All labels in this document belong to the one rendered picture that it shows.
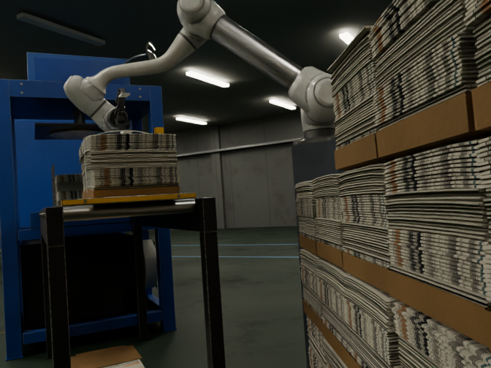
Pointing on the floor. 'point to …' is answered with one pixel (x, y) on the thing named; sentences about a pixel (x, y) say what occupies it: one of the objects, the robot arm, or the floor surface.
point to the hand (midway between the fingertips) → (126, 112)
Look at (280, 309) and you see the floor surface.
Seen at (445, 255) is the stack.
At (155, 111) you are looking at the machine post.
